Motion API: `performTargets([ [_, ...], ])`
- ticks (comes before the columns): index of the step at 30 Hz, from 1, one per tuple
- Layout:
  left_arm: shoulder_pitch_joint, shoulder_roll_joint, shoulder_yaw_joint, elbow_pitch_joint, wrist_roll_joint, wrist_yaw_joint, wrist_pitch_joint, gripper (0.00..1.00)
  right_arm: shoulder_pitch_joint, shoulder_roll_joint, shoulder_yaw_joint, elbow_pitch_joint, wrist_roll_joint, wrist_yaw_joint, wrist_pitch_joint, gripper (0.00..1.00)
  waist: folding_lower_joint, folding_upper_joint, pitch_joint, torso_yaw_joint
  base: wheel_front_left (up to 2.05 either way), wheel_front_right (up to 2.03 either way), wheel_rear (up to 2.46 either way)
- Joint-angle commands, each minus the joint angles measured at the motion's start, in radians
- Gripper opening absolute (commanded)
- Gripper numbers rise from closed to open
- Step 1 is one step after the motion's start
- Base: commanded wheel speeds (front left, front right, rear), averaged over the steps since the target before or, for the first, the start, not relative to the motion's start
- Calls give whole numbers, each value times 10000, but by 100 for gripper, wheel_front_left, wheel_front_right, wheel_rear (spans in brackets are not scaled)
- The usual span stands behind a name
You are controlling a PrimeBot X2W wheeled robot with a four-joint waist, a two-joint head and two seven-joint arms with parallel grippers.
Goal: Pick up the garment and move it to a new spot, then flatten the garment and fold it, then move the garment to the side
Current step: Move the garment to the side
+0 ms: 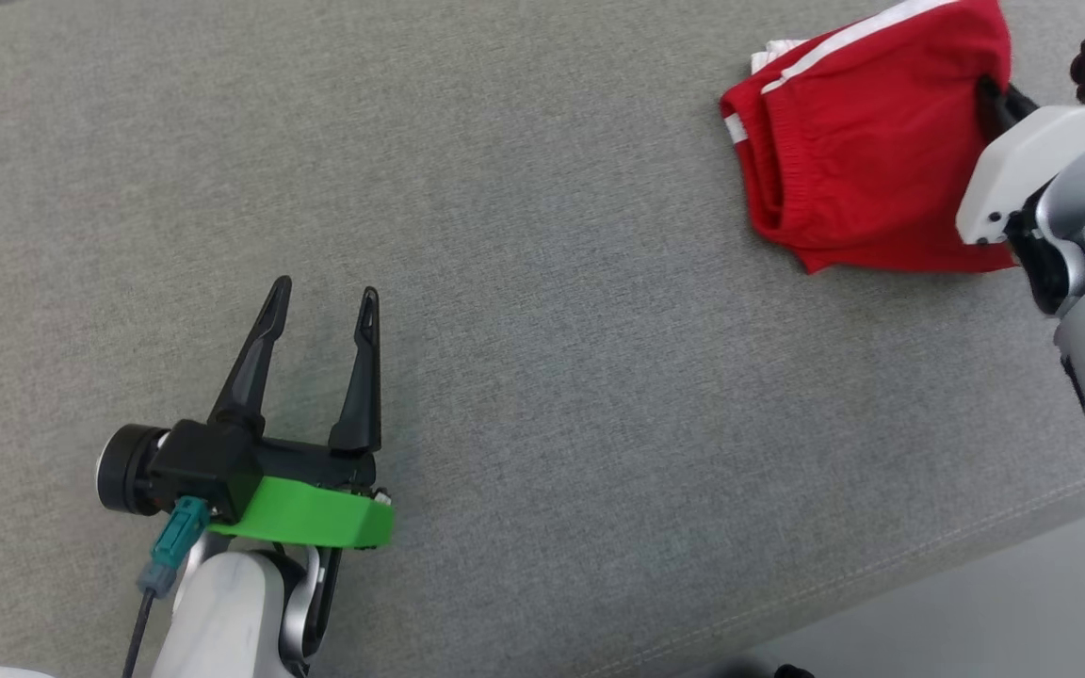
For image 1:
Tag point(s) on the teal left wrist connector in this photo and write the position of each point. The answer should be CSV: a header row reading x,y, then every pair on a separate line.
x,y
177,546

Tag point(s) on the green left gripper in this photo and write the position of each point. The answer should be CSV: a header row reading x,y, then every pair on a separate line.
x,y
307,513

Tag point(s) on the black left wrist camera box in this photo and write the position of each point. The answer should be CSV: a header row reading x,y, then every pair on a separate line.
x,y
194,461

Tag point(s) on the red shorts with white stripes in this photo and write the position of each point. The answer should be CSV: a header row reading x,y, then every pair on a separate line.
x,y
872,151

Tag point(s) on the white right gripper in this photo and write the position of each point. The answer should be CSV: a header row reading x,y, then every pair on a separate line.
x,y
1013,165

